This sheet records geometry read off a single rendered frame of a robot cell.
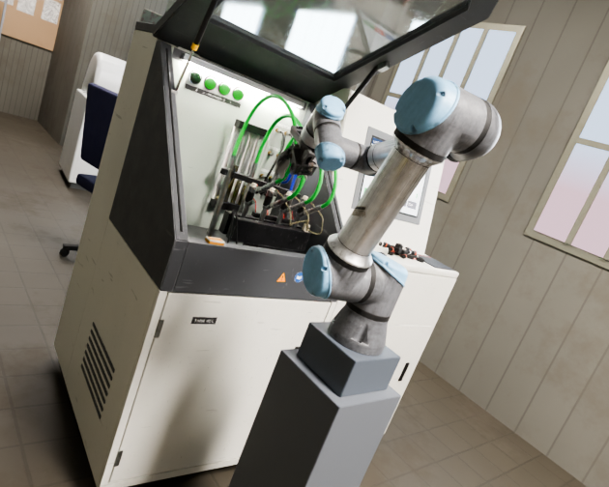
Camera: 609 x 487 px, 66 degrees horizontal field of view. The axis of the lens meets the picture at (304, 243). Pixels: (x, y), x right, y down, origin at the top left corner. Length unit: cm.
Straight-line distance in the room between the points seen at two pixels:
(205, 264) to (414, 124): 77
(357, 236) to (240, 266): 55
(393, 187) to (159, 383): 98
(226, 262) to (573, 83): 277
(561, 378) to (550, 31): 228
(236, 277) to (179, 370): 35
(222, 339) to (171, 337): 18
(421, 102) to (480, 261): 275
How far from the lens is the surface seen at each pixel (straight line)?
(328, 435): 118
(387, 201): 98
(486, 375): 361
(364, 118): 203
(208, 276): 144
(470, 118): 96
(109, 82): 518
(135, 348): 153
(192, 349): 156
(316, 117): 131
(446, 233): 376
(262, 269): 152
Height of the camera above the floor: 136
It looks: 13 degrees down
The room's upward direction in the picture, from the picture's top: 21 degrees clockwise
